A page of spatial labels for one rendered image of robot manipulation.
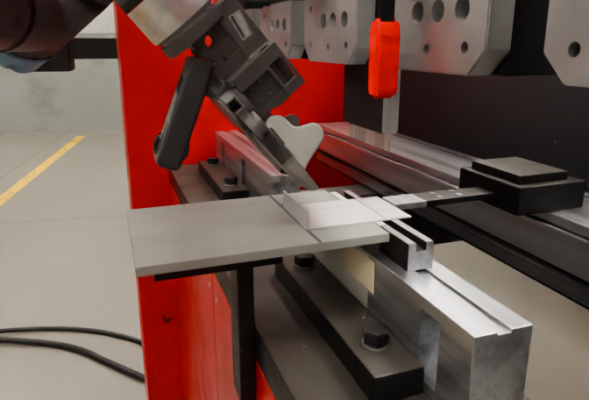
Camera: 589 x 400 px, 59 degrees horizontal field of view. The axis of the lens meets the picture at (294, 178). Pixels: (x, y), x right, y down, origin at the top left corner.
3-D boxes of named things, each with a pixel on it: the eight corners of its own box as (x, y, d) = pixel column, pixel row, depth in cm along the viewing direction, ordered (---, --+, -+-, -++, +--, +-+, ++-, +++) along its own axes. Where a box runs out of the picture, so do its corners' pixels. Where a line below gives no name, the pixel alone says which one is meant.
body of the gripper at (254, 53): (310, 87, 53) (234, -11, 49) (249, 144, 53) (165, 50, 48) (286, 82, 60) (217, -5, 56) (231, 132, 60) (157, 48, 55)
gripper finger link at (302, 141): (354, 160, 55) (294, 94, 53) (313, 199, 54) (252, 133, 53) (345, 160, 58) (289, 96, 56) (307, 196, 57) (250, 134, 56)
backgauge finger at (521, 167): (365, 202, 72) (367, 167, 70) (517, 185, 80) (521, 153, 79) (414, 231, 61) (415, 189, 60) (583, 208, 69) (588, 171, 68)
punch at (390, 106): (343, 137, 67) (344, 61, 65) (357, 136, 68) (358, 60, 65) (380, 152, 58) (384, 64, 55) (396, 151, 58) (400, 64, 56)
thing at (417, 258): (329, 213, 72) (329, 192, 71) (349, 210, 73) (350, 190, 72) (407, 271, 54) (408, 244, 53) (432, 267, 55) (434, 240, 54)
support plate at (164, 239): (126, 217, 64) (126, 210, 64) (324, 196, 73) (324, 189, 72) (136, 278, 48) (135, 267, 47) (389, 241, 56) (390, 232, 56)
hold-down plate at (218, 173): (198, 172, 133) (198, 160, 133) (219, 170, 135) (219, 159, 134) (223, 205, 106) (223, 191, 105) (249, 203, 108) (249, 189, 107)
